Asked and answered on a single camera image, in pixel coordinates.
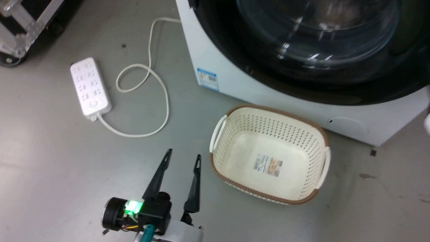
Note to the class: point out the round white filter cover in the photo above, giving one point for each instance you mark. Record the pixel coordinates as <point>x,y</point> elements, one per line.
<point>349,126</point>

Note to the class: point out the white washing machine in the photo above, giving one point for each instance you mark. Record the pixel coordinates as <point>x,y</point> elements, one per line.
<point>235,84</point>

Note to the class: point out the white power strip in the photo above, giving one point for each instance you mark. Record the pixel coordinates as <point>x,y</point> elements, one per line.
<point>90,87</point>

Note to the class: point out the blue energy label sticker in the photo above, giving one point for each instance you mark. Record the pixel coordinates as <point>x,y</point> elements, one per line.
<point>207,79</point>

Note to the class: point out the black caster wheel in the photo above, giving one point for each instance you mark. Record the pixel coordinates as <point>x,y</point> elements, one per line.
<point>11,61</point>

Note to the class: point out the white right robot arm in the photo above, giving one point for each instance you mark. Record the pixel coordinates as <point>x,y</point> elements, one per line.
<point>427,122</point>

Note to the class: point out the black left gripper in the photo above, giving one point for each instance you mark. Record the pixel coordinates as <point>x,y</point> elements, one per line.
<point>153,211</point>

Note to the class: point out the printed basket label sticker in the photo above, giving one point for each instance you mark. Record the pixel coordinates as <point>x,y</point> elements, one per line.
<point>268,165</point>

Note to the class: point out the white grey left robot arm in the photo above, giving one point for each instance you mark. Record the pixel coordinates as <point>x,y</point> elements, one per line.
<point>178,233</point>

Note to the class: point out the black aluminium-edged flight case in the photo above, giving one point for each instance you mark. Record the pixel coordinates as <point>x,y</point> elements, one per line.
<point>30,20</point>

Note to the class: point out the dark glass washing machine door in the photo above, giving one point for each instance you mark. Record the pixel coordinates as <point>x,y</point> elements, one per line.
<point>336,84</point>

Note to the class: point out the cream perforated laundry basket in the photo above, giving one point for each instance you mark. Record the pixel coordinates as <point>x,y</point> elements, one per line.
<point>268,134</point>

